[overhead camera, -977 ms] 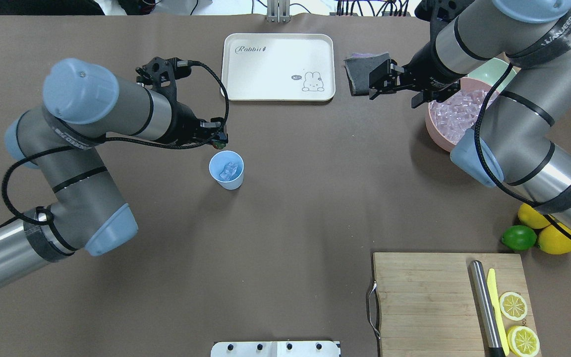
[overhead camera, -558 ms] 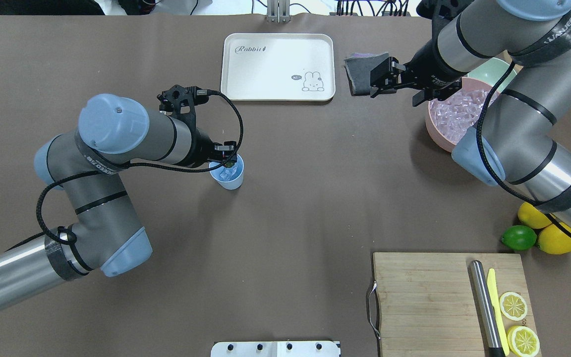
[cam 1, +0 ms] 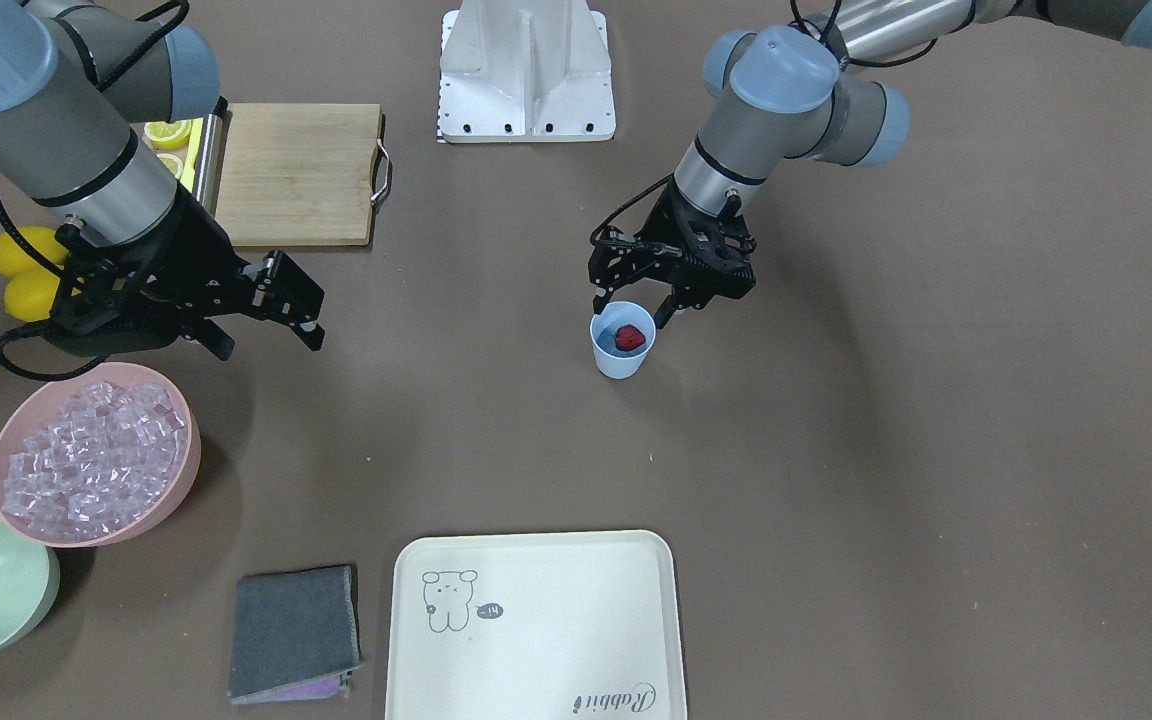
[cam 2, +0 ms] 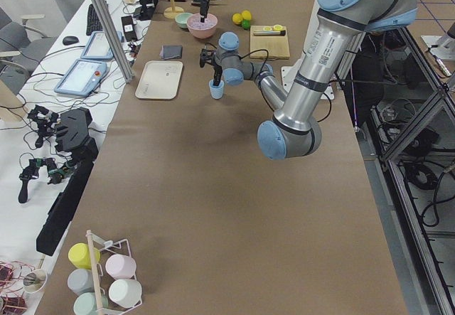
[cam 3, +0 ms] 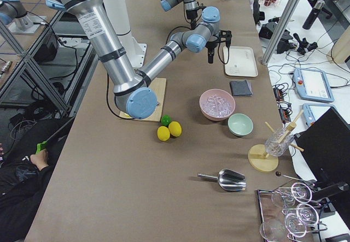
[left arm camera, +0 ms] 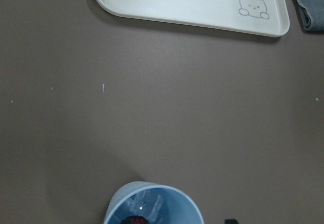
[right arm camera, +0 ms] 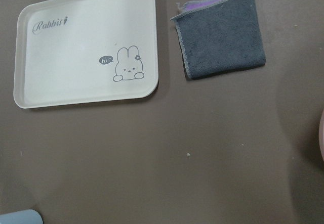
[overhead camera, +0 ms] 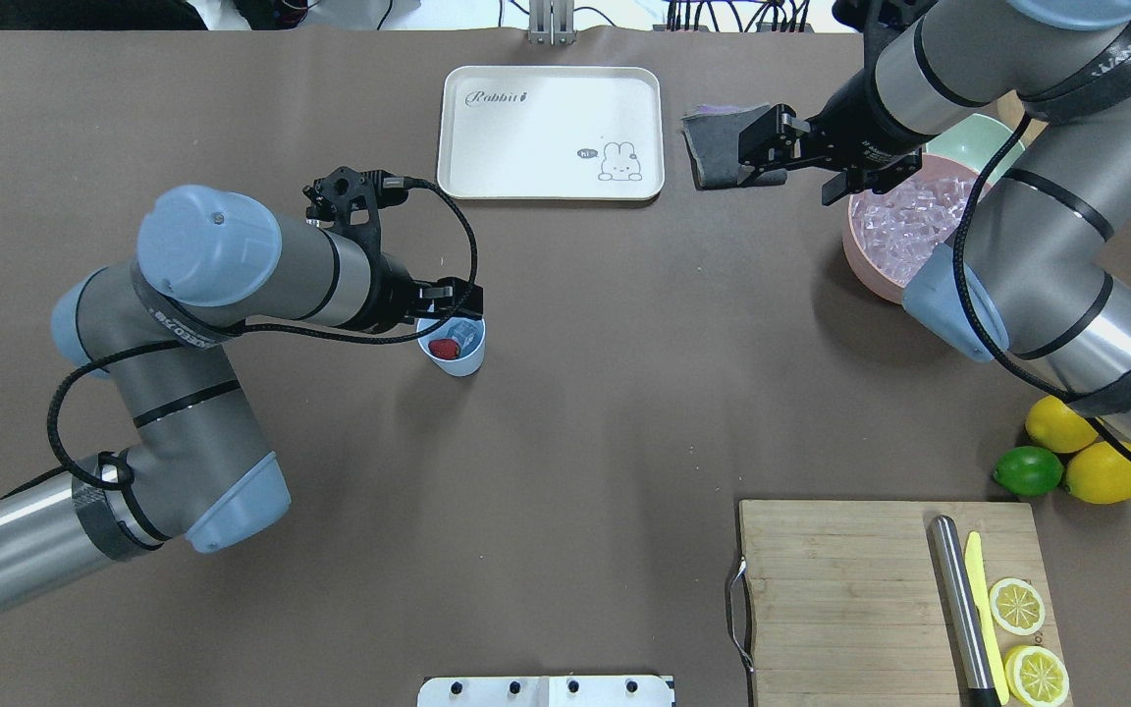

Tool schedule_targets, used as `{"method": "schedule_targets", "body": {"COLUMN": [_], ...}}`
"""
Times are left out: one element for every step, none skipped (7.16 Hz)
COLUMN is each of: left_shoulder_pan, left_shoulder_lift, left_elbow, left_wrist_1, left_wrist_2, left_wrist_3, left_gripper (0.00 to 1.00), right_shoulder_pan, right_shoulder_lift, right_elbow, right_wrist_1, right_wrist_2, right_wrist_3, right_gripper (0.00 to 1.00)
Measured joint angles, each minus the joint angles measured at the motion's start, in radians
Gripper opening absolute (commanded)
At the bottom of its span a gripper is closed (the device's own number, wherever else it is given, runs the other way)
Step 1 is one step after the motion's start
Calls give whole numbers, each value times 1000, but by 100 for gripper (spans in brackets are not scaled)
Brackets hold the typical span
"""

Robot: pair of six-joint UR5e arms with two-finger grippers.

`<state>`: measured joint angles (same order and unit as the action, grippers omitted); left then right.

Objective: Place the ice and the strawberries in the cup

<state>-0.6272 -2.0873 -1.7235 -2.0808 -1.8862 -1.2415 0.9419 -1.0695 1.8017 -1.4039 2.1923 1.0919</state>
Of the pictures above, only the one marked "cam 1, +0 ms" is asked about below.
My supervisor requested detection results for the steel muddler rod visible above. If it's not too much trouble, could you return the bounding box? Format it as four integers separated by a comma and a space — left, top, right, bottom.
191, 111, 225, 214

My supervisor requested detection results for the cream rabbit tray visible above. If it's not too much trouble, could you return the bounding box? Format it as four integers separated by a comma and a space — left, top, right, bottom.
385, 529, 689, 719

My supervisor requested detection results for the red strawberry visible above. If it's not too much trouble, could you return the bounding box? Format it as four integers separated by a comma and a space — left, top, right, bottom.
612, 324, 646, 355

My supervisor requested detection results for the wooden cutting board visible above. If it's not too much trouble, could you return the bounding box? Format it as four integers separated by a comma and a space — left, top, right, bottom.
211, 103, 392, 249

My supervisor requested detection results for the whole lemon near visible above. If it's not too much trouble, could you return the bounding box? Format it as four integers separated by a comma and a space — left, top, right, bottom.
3, 268, 60, 323

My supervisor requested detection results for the pink bowl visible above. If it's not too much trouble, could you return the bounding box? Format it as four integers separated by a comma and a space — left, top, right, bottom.
0, 363, 200, 548

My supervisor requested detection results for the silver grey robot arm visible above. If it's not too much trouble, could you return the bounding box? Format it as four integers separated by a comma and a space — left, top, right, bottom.
0, 1, 325, 361

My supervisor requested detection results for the lemon half upper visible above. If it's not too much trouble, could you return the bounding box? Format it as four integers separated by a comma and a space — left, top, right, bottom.
143, 120, 194, 151

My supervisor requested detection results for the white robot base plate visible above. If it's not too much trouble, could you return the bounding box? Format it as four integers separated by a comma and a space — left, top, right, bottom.
435, 1, 617, 143

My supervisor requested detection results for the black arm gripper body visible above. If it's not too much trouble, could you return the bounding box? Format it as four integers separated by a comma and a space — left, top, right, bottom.
588, 176, 756, 301

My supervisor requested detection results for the lemon half lower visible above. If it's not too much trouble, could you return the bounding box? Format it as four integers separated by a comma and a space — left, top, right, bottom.
156, 152, 185, 181

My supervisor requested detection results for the pile of clear ice cubes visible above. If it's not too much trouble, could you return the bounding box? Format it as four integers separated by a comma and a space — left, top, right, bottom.
0, 381, 189, 544

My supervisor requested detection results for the yellow plastic knife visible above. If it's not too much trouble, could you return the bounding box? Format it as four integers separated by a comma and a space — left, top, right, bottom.
179, 118, 206, 191

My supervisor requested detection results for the grey folded cloth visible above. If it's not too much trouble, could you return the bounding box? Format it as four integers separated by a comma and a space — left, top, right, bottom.
228, 564, 362, 706

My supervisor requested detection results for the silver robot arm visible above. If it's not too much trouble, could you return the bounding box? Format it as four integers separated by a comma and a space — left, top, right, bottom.
438, 1, 1152, 378

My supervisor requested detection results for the lemon half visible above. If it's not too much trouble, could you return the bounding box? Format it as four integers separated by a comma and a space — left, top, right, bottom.
156, 152, 185, 181
143, 120, 194, 151

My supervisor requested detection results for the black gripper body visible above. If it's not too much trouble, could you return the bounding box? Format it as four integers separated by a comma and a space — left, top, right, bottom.
46, 188, 324, 356

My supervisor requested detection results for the whole lemon far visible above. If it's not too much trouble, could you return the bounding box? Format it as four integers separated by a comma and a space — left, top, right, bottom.
0, 225, 69, 276

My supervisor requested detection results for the whole lemon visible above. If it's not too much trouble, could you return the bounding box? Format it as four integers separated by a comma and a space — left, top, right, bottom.
0, 225, 69, 276
3, 268, 60, 323

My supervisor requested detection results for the light blue cup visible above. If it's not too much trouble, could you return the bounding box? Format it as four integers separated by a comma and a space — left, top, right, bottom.
589, 301, 657, 381

